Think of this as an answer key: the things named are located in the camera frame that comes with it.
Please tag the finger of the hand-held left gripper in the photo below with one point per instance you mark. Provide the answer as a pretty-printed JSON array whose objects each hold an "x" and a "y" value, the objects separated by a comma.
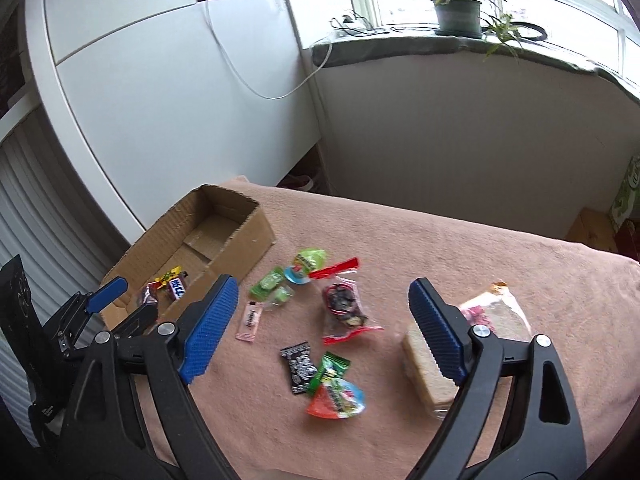
[
  {"x": 135, "y": 321},
  {"x": 107, "y": 291}
]

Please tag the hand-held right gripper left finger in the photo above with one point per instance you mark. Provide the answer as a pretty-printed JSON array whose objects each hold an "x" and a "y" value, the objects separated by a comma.
[{"x": 207, "y": 330}]

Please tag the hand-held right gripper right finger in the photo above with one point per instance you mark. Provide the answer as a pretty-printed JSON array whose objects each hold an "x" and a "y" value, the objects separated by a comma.
[{"x": 435, "y": 330}]

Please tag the bagged sliced bread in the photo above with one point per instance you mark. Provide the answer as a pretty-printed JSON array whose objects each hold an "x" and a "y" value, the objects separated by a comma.
[{"x": 422, "y": 380}]

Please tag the light green snack packet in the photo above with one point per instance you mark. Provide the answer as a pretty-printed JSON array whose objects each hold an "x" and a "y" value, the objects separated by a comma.
[{"x": 267, "y": 280}]

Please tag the clear red-edged dates packet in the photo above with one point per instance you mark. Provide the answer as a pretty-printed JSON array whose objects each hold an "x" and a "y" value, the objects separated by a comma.
[{"x": 342, "y": 302}]

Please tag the black patterned candy packet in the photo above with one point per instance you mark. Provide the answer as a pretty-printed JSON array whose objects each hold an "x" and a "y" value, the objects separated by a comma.
[{"x": 298, "y": 366}]

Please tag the dark green candy packet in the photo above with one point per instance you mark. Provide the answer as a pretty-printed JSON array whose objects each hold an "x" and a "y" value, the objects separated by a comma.
[{"x": 332, "y": 367}]

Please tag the dark red snack packet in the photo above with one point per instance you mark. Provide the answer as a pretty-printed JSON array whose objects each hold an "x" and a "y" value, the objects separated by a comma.
[{"x": 150, "y": 294}]

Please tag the pink sachet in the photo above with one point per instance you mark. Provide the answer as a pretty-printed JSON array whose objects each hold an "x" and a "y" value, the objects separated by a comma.
[{"x": 249, "y": 322}]

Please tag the dark chocolate bar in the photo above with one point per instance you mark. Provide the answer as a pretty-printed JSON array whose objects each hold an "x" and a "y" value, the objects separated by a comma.
[{"x": 177, "y": 289}]

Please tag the yellow candy wrapper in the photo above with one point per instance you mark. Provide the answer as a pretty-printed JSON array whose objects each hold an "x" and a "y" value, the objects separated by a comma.
[{"x": 167, "y": 275}]

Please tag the white ribbed shutter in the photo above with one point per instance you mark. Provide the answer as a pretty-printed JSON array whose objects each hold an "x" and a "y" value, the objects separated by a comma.
[{"x": 30, "y": 200}]

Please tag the green jelly cup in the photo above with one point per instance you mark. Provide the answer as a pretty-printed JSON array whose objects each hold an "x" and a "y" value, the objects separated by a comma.
[{"x": 306, "y": 262}]

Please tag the red jelly cup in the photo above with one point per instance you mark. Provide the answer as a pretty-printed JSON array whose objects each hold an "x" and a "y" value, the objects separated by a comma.
[{"x": 335, "y": 400}]

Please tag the dark red shoe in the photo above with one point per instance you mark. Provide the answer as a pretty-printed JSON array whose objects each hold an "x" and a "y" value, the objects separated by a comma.
[{"x": 300, "y": 181}]

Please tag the brown cardboard box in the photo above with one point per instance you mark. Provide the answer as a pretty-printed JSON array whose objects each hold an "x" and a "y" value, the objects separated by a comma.
[{"x": 595, "y": 230}]

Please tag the dark red box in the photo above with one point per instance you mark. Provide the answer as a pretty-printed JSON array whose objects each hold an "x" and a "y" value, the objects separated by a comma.
[{"x": 629, "y": 242}]

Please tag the white cabinet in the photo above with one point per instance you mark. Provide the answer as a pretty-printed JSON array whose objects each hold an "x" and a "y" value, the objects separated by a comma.
[{"x": 175, "y": 85}]

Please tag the green printed box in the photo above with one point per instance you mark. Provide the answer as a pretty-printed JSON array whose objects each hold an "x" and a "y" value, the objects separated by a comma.
[{"x": 627, "y": 195}]

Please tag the grey windowsill cover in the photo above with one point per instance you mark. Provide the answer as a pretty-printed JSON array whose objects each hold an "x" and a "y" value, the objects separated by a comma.
[{"x": 400, "y": 45}]

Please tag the small leafy plant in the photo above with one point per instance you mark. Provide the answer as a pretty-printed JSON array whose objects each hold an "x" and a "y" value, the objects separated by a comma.
[{"x": 505, "y": 32}]

